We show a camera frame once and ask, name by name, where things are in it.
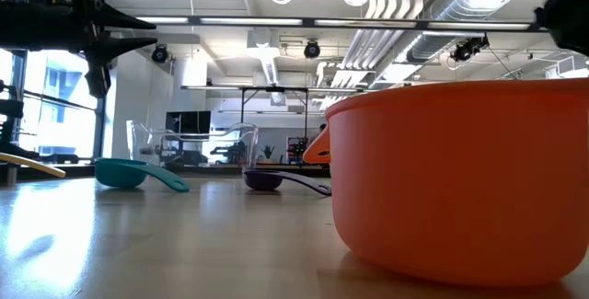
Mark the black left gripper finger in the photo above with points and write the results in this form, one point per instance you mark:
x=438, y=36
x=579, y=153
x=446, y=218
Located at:
x=124, y=19
x=129, y=43

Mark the light blue measuring cup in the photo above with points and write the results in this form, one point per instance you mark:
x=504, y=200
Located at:
x=119, y=172

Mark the dark blue measuring cup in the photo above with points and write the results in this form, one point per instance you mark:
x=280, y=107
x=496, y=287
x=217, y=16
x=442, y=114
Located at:
x=262, y=180

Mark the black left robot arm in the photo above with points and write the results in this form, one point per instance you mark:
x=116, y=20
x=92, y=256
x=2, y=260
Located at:
x=23, y=18

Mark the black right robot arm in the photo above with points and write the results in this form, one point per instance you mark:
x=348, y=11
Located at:
x=568, y=9

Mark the clear plastic basket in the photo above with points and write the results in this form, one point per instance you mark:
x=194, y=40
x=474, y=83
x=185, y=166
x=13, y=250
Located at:
x=140, y=145

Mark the black monitor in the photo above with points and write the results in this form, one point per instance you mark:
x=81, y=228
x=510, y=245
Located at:
x=188, y=122

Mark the small potted plant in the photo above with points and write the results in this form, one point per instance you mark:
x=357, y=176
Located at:
x=268, y=152

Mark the black overhead light bar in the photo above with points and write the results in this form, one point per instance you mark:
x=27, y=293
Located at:
x=308, y=22

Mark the black ceiling-mounted camera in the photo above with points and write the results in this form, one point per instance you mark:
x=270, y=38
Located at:
x=159, y=54
x=312, y=49

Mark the black metal frame stand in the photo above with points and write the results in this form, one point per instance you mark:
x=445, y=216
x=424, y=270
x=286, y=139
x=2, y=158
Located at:
x=242, y=110

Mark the silver ventilation duct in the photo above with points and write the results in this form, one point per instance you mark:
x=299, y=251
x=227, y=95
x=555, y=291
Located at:
x=442, y=37

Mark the black overhead camera on mount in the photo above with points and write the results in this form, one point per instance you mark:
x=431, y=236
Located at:
x=467, y=49

